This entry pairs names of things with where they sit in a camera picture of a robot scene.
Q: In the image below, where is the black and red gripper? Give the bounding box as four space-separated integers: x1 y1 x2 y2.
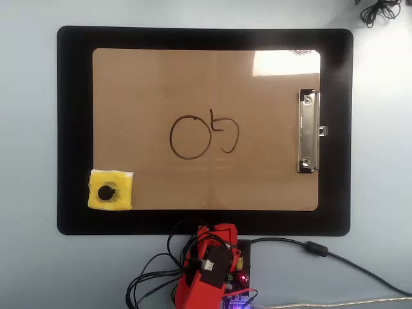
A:
196 223 243 289

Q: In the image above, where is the yellow sponge with black knob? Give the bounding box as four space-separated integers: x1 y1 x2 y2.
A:
86 169 135 212

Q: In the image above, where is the controller circuit board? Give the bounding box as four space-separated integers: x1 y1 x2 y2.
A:
221 270 258 309

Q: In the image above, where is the silver metal clipboard clip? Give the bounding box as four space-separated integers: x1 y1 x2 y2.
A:
296 88 329 174

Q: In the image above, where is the brown clipboard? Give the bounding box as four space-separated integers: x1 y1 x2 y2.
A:
92 48 322 212

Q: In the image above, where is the black mat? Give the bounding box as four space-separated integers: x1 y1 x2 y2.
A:
57 25 354 236

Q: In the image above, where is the black power cable with ferrite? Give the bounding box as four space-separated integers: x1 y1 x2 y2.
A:
247 237 412 297

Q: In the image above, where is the silver USB cable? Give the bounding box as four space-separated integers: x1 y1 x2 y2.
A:
257 297 412 309

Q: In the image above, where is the coiled black cable bundle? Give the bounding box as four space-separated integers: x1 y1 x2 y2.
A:
353 0 403 29

